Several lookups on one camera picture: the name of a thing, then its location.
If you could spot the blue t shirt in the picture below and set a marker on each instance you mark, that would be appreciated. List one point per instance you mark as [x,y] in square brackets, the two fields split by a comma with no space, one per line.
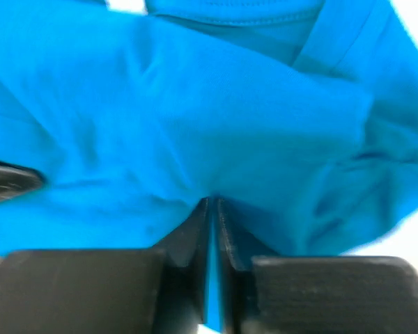
[302,116]

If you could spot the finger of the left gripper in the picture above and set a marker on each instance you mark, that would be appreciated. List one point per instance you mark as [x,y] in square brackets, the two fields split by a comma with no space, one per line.
[17,180]

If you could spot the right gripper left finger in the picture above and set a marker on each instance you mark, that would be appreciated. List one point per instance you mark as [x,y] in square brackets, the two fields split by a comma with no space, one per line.
[160,289]

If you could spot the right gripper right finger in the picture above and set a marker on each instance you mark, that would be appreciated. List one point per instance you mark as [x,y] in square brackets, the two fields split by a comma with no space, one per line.
[263,292]

